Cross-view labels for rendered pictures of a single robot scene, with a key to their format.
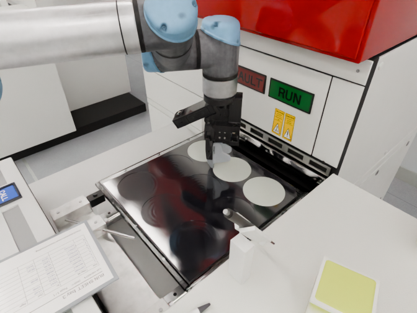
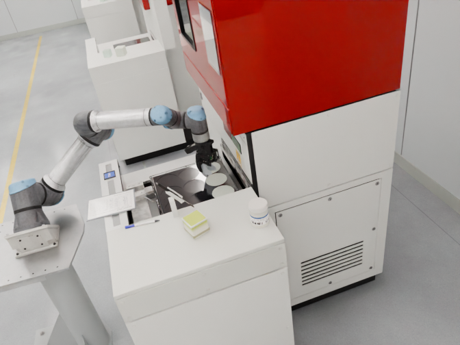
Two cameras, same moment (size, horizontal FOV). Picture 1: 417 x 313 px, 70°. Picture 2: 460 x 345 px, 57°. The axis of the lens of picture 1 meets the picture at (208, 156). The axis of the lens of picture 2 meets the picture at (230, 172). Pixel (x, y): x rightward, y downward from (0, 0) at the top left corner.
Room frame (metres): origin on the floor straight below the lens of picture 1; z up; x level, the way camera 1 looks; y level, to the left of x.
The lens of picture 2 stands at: (-0.77, -0.90, 2.04)
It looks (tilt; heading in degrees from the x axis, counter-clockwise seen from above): 35 degrees down; 29
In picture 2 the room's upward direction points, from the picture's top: 10 degrees counter-clockwise
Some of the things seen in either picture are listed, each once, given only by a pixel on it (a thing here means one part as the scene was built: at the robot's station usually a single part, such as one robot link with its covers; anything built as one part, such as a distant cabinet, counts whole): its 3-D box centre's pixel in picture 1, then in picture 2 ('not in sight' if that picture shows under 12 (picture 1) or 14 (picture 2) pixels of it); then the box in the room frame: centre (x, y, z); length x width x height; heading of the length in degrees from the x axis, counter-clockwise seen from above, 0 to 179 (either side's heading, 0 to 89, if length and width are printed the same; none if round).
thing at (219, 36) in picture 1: (219, 48); (196, 119); (0.60, -0.02, 1.21); 0.09 x 0.08 x 0.11; 100
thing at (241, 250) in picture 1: (249, 243); (176, 201); (0.27, -0.06, 1.03); 0.06 x 0.04 x 0.13; 131
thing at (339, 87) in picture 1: (216, 89); (224, 132); (0.82, -0.02, 1.02); 0.82 x 0.03 x 0.40; 41
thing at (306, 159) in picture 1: (257, 132); (235, 161); (0.68, -0.13, 0.96); 0.44 x 0.01 x 0.02; 41
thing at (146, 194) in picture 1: (200, 188); (194, 186); (0.53, 0.02, 0.90); 0.34 x 0.34 x 0.01; 41
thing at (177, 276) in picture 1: (135, 228); (156, 198); (0.41, 0.15, 0.90); 0.38 x 0.01 x 0.01; 41
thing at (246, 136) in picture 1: (253, 152); (235, 172); (0.68, -0.13, 0.89); 0.44 x 0.02 x 0.10; 41
